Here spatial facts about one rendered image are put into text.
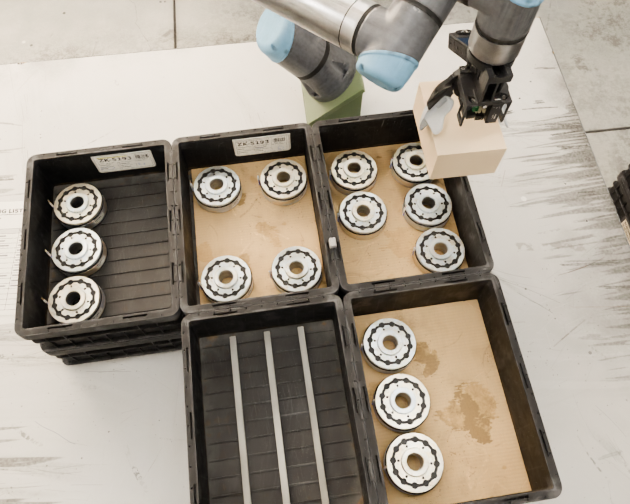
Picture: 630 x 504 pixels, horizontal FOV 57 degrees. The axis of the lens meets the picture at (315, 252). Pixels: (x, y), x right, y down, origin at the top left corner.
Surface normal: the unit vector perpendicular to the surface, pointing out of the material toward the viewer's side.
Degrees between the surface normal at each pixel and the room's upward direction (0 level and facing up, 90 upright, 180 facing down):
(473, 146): 0
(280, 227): 0
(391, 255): 0
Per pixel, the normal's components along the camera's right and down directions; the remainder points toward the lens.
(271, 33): -0.70, -0.15
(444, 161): 0.12, 0.90
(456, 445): 0.00, -0.43
